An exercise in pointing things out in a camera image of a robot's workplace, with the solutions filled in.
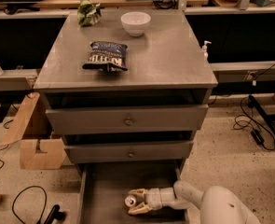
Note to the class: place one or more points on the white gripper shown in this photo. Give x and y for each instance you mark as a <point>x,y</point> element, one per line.
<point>153,199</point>

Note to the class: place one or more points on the orange soda can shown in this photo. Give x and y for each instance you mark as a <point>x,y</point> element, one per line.
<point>130,201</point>

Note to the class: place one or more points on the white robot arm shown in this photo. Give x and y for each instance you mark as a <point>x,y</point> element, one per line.
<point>217,205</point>

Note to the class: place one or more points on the grey bottom drawer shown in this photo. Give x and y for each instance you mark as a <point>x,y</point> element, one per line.
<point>105,186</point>

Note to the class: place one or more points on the grey drawer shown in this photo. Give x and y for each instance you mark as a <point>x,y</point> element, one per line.
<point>105,186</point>
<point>127,119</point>
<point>144,151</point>

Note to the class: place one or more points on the grey middle drawer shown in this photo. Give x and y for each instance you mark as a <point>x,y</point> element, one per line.
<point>144,151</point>

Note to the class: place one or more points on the grey top drawer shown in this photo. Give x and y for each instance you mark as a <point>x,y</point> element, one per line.
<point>127,119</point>

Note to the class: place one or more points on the grey drawer cabinet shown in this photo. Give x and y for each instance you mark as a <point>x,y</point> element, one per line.
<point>165,67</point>

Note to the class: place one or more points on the wooden block stand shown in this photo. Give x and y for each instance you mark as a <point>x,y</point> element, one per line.
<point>40,147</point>

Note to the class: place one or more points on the blue chip bag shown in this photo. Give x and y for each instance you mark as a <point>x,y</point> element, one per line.
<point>107,56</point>

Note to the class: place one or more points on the black table leg base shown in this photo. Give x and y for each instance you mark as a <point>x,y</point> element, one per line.
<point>269,119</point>

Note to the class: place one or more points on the white pump bottle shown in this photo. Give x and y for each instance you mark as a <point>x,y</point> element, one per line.
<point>204,48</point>

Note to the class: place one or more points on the white ceramic bowl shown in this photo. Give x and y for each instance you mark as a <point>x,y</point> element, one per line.
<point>135,23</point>

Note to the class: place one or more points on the green crumpled bag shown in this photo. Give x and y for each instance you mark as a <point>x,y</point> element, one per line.
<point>88,14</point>

